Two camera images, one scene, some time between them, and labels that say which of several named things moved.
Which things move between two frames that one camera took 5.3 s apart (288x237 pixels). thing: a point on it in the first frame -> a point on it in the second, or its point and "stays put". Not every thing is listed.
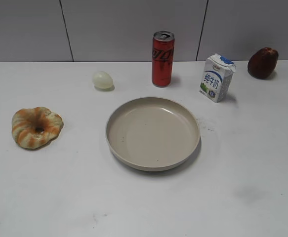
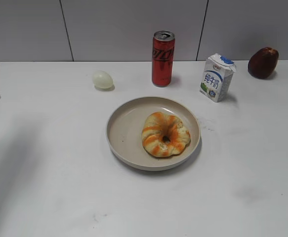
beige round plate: [150, 134] stays put
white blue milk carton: [217, 78] stays put
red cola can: [162, 58] stays put
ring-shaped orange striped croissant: [36, 127] -> [164, 135]
